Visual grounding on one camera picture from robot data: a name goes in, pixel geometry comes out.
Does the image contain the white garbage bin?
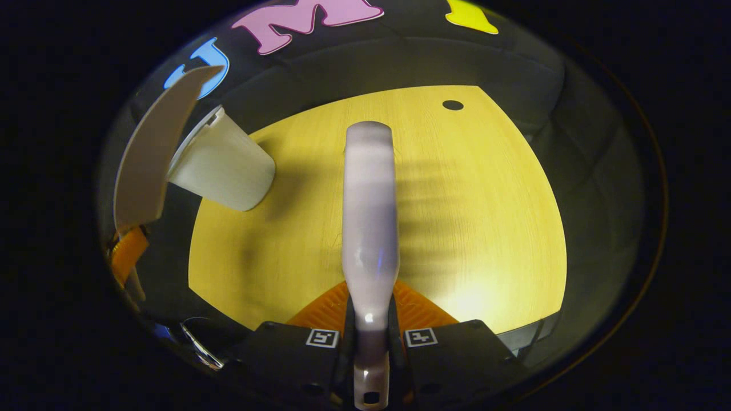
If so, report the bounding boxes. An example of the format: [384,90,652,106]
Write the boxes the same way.
[167,106,276,212]

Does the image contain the small pink broom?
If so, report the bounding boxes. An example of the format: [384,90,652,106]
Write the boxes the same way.
[342,121,400,410]

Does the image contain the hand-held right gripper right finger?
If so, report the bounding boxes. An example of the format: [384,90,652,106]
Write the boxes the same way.
[391,280,532,408]

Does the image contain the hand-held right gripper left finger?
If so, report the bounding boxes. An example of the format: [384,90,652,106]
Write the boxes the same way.
[226,281,352,408]

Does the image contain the pink plastic dustpan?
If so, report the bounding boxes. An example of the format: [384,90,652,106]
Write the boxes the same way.
[113,65,224,301]

